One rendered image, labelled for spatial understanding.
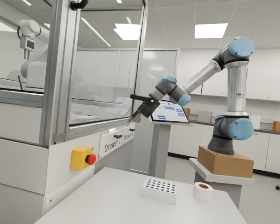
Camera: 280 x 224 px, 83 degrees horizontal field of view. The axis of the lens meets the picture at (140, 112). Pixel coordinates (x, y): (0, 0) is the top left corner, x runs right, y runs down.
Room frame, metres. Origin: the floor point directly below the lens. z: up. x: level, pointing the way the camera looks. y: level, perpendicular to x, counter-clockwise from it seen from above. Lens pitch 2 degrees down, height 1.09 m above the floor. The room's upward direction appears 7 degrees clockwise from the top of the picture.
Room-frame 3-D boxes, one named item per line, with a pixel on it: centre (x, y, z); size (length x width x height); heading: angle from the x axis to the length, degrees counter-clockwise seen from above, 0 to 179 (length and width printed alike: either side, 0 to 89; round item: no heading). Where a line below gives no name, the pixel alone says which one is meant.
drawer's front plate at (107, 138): (0.91, 0.14, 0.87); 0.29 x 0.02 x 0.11; 168
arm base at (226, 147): (1.01, -0.54, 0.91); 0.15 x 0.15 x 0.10
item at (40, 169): (1.05, 0.60, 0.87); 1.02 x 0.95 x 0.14; 168
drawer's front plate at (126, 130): (1.22, 0.07, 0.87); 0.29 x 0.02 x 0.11; 168
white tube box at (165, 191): (0.60, -0.11, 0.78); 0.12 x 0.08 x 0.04; 76
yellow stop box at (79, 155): (0.58, 0.19, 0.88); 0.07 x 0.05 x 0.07; 168
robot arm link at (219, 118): (1.00, -0.54, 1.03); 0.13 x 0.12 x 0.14; 177
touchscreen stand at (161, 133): (1.79, -0.30, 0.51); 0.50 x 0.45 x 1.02; 29
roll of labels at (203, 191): (0.62, -0.29, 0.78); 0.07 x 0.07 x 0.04
